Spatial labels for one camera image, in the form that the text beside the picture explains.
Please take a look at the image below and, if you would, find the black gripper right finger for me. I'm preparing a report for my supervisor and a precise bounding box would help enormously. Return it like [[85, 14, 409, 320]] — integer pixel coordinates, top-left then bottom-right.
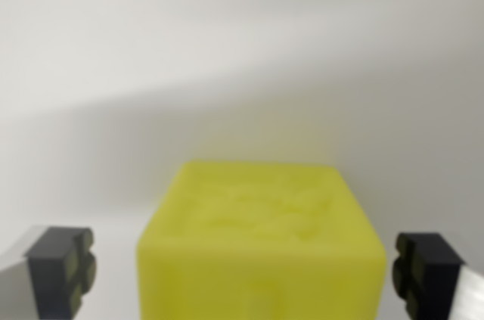
[[391, 232, 484, 320]]

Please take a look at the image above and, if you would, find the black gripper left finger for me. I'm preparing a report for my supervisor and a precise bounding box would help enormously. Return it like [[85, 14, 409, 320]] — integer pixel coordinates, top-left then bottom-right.
[[0, 225, 98, 320]]

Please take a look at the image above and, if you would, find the yellow cube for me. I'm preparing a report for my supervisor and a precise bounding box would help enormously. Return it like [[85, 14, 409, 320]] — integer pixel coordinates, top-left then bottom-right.
[[135, 160, 387, 320]]

